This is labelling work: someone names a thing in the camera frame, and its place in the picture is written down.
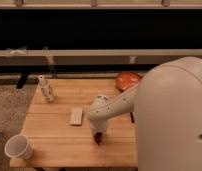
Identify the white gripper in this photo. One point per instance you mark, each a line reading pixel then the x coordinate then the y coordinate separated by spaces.
pixel 98 126

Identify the dark red pepper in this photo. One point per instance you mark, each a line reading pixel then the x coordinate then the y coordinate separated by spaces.
pixel 98 137

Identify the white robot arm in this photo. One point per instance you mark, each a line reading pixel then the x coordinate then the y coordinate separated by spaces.
pixel 167 108

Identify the white rectangular sponge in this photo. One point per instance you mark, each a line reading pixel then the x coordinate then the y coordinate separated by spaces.
pixel 76 117

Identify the dark rectangular box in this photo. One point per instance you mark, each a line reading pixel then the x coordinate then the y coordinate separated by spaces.
pixel 132 117

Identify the wooden table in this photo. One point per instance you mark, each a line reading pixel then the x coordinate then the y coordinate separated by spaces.
pixel 58 144

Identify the orange plate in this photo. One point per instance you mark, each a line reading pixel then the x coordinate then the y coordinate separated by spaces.
pixel 125 80

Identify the small white bottle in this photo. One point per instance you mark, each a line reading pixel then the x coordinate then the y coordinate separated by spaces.
pixel 46 89

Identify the white paper cup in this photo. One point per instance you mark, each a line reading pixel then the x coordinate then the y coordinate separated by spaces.
pixel 18 146

